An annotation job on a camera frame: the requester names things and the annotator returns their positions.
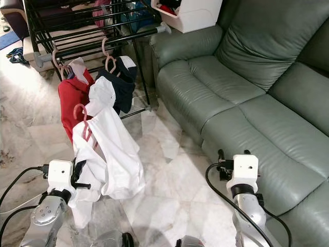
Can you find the white shirt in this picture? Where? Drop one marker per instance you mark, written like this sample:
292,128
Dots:
118,159

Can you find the black shirt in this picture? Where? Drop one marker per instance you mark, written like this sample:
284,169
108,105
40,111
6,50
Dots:
126,87

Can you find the robot left leg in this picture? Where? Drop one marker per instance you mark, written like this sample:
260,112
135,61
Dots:
113,240

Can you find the robot leg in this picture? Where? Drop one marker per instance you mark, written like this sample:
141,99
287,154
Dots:
113,240
193,242

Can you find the grey green leather sofa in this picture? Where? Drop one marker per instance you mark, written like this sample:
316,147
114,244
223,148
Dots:
226,92

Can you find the red garment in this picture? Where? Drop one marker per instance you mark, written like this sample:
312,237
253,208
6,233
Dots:
72,98

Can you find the robot right leg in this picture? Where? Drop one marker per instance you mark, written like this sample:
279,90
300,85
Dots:
193,242

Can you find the small white cloth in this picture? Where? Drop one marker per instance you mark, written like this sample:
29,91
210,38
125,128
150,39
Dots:
102,95

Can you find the dark crumpled floor cloth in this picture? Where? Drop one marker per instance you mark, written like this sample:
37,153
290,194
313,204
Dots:
19,55

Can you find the beige cushion seat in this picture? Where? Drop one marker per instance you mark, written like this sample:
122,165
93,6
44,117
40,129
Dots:
31,49

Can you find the black metal drying rack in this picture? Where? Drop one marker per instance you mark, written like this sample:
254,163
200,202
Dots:
133,37

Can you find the blue floor mat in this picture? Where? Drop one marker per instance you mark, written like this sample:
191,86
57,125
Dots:
7,40

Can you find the white plastic container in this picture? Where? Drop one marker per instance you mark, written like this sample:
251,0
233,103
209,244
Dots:
200,18

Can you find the pink garment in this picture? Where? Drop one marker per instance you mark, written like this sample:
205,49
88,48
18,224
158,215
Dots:
103,13

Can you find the blue garment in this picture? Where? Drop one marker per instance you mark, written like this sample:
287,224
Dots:
136,15

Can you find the dark purple armchair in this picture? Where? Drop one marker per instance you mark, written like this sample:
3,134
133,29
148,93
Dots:
13,10

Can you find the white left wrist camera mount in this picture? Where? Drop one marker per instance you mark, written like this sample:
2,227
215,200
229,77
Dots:
60,175

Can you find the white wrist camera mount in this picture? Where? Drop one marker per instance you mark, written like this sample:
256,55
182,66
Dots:
60,175
244,170

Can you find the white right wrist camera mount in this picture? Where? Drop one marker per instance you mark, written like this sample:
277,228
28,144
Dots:
244,170

